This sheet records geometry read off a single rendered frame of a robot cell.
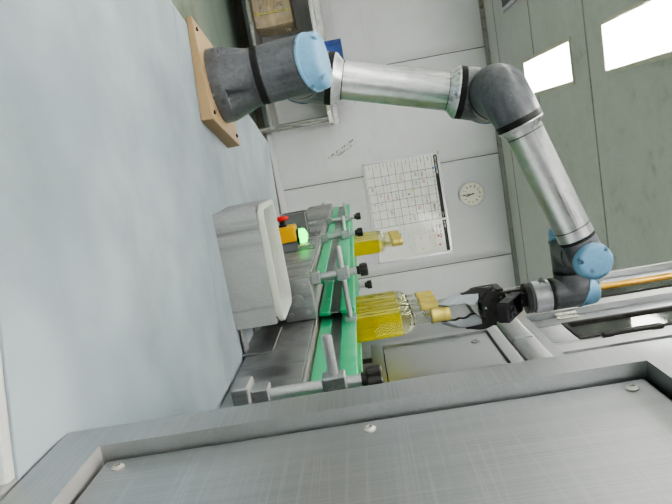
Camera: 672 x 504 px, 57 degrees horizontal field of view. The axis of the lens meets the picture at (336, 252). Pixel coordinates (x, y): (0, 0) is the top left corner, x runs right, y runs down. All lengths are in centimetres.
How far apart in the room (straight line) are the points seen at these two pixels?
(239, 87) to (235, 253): 33
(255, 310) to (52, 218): 63
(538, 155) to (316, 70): 47
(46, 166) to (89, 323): 15
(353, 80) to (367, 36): 600
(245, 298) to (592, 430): 83
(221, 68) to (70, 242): 71
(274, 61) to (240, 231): 34
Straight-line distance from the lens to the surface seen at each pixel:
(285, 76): 125
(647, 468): 39
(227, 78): 125
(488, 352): 155
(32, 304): 54
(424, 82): 140
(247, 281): 115
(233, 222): 114
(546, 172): 131
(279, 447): 45
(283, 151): 733
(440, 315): 144
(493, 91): 131
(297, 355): 114
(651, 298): 199
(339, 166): 729
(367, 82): 139
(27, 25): 65
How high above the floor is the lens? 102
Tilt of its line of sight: 3 degrees down
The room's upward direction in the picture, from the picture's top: 80 degrees clockwise
